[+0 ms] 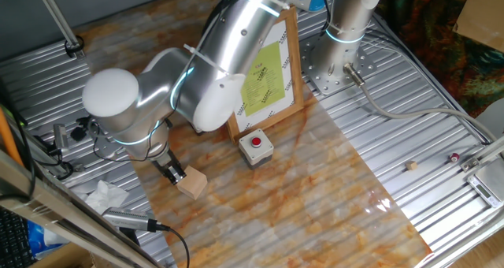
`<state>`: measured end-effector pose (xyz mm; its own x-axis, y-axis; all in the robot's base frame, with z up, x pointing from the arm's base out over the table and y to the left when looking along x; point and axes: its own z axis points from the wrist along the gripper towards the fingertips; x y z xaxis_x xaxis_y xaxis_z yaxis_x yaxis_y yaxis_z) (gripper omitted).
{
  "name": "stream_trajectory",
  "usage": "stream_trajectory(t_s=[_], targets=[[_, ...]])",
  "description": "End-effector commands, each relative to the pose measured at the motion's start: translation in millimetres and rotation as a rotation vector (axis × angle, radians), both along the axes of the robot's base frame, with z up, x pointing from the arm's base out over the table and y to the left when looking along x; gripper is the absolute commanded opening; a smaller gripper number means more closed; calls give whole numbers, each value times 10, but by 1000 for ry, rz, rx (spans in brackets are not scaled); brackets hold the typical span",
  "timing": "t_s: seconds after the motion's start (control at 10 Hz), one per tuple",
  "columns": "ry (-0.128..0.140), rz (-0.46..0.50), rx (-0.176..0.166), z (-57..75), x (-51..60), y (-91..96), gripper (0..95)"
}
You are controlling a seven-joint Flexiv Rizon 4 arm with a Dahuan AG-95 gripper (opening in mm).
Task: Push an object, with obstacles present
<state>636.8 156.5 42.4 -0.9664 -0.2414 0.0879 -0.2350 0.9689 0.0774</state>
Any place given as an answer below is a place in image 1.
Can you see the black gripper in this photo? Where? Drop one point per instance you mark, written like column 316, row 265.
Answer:
column 167, row 163

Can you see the light wooden block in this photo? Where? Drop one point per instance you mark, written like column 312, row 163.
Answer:
column 192, row 182

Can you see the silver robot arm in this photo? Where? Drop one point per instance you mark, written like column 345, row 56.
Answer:
column 220, row 71

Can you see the crumpled white tissue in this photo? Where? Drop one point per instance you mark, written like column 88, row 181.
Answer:
column 104, row 195

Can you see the red button grey box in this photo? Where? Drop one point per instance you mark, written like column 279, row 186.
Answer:
column 256, row 150

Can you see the orange marble pattern mat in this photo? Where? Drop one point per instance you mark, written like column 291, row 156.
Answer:
column 275, row 213

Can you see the brown cardboard box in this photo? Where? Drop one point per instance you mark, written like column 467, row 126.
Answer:
column 63, row 258

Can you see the blue tissue pack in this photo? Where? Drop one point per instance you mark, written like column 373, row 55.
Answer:
column 35, row 238

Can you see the orange stick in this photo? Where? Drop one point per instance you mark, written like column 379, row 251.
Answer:
column 8, row 138

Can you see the black keyboard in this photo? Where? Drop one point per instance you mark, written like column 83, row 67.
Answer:
column 13, row 240

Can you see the silver stand pole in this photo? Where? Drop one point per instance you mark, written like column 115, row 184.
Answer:
column 55, row 12

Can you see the small wooden cube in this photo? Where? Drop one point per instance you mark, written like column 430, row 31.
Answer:
column 412, row 165

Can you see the small red knob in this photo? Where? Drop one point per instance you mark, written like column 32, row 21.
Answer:
column 454, row 157

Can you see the colourful patterned cloth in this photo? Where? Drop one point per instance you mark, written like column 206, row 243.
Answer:
column 425, row 31

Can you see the silver digital scale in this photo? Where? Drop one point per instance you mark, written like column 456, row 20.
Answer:
column 492, row 177

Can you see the grey plastic cover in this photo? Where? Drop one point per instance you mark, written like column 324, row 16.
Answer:
column 494, row 118

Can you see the brown cardboard sheet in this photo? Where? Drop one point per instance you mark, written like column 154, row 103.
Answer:
column 484, row 16

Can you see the silver camera with bracket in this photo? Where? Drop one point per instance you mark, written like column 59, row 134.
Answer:
column 130, row 219

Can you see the aluminium frame beam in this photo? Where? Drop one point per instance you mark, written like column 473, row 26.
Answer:
column 59, row 213

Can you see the silver camera on mount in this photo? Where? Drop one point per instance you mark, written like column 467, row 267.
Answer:
column 60, row 136

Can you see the wooden picture frame stand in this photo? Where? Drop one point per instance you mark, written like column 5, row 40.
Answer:
column 275, row 94

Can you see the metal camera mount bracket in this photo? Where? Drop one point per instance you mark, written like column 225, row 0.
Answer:
column 47, row 157

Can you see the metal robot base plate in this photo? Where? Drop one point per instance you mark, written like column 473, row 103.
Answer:
column 315, row 79

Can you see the aluminium rail bracket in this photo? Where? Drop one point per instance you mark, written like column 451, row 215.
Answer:
column 470, row 163

